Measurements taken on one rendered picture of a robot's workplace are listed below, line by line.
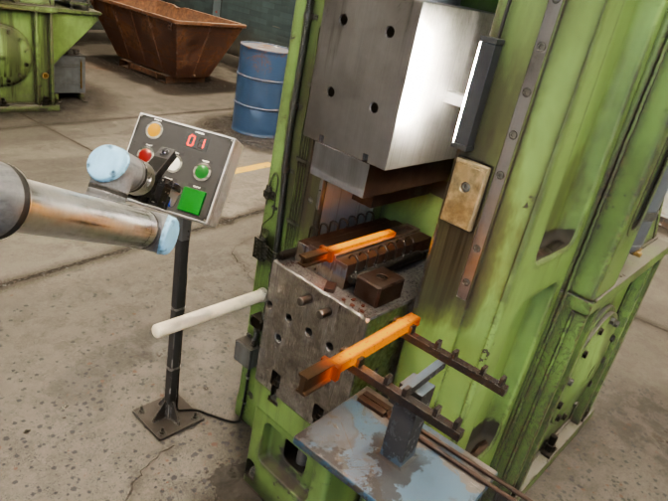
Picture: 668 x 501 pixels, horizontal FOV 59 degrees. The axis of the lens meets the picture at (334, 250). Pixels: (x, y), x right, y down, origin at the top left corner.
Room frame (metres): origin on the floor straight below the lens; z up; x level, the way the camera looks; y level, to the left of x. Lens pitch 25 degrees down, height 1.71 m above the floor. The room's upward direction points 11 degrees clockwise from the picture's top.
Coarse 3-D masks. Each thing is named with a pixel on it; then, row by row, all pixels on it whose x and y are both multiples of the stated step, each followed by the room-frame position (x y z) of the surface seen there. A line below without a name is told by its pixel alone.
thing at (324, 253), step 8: (384, 232) 1.71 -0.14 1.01; (392, 232) 1.72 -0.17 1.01; (352, 240) 1.60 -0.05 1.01; (360, 240) 1.61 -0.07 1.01; (368, 240) 1.62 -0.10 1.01; (376, 240) 1.65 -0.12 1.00; (320, 248) 1.49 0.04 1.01; (328, 248) 1.50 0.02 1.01; (336, 248) 1.52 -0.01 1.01; (344, 248) 1.53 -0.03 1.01; (352, 248) 1.56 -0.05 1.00; (304, 256) 1.42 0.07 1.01; (312, 256) 1.43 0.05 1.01; (320, 256) 1.47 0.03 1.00; (328, 256) 1.48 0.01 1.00; (304, 264) 1.42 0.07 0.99; (312, 264) 1.43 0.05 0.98
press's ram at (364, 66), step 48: (336, 0) 1.59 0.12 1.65; (384, 0) 1.49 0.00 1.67; (336, 48) 1.57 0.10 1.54; (384, 48) 1.48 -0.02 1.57; (432, 48) 1.49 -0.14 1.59; (336, 96) 1.55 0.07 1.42; (384, 96) 1.46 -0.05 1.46; (432, 96) 1.53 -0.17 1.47; (336, 144) 1.53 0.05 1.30; (384, 144) 1.44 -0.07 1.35; (432, 144) 1.58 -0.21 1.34
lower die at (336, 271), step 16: (368, 224) 1.82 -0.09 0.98; (384, 224) 1.82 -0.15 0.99; (400, 224) 1.85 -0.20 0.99; (304, 240) 1.59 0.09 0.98; (320, 240) 1.62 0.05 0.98; (336, 240) 1.62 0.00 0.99; (384, 240) 1.67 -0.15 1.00; (416, 240) 1.74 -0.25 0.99; (336, 256) 1.49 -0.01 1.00; (352, 256) 1.52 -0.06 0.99; (384, 256) 1.59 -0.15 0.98; (320, 272) 1.51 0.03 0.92; (336, 272) 1.48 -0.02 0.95; (352, 272) 1.48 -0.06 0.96
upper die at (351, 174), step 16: (320, 144) 1.57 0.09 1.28; (320, 160) 1.56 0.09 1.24; (336, 160) 1.53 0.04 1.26; (352, 160) 1.49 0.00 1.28; (448, 160) 1.77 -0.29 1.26; (320, 176) 1.55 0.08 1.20; (336, 176) 1.52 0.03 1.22; (352, 176) 1.49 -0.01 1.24; (368, 176) 1.46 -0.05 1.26; (384, 176) 1.52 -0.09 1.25; (400, 176) 1.58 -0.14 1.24; (416, 176) 1.64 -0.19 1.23; (432, 176) 1.71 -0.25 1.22; (352, 192) 1.48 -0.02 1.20; (368, 192) 1.47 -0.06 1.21; (384, 192) 1.53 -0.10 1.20
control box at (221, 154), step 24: (144, 120) 1.80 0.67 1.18; (168, 120) 1.80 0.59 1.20; (144, 144) 1.76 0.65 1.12; (168, 144) 1.76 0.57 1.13; (216, 144) 1.74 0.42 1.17; (240, 144) 1.78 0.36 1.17; (192, 168) 1.71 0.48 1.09; (216, 168) 1.70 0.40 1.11; (216, 192) 1.66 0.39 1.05; (192, 216) 1.63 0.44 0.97; (216, 216) 1.67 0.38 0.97
